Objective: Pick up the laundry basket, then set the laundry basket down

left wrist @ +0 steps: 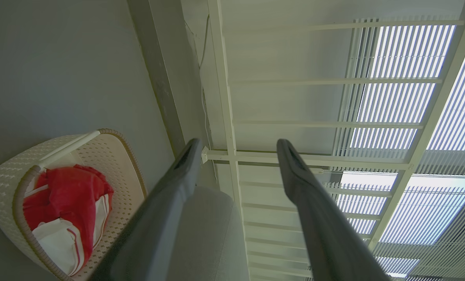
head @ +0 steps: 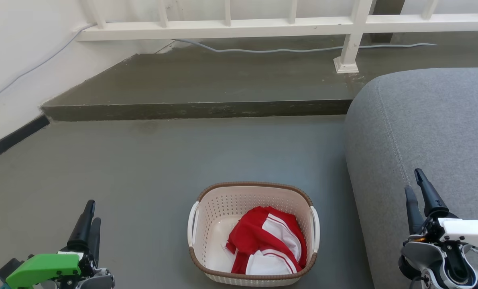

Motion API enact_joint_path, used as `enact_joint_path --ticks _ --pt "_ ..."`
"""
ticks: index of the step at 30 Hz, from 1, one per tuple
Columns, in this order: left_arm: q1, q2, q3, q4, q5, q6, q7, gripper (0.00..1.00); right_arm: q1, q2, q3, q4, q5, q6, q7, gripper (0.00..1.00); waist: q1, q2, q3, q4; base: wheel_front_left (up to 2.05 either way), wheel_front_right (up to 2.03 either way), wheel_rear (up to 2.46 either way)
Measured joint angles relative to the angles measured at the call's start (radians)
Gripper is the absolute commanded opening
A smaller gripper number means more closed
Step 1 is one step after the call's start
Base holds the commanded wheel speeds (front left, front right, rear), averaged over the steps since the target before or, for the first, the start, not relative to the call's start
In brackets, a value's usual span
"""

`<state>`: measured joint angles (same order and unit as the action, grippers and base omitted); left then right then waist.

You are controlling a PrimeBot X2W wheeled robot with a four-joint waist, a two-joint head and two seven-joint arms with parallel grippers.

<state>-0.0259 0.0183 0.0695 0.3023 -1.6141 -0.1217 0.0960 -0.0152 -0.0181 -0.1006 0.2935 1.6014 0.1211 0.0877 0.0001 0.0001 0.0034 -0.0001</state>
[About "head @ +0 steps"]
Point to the cream plastic laundry basket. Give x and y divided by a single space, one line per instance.
222 208

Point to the white wooden railing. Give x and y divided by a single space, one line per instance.
230 28

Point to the black baseboard strip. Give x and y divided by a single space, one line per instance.
10 138

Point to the grey fabric sofa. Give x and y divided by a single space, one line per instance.
431 128

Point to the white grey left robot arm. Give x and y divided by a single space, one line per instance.
102 281

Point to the red and white garment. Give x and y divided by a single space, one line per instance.
255 233

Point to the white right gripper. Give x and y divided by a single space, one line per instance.
469 233

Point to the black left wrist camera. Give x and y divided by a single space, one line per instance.
8 269

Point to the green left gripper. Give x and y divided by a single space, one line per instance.
42 267

